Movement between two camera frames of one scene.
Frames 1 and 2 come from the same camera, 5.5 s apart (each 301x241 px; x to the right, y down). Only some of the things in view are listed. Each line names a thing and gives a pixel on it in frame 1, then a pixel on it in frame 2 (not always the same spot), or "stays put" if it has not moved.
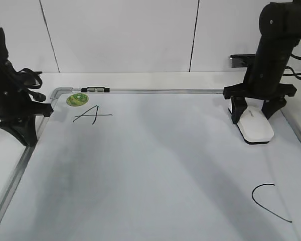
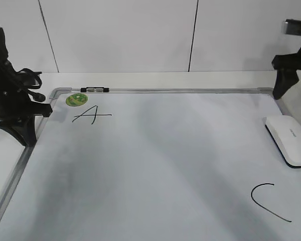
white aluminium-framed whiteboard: (155, 164) stays put
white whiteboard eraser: (254, 125) -> (293, 140)
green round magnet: (77, 99) stays put
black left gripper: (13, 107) stays put
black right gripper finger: (239, 104) -> (285, 79)
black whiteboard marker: (95, 89) stays put
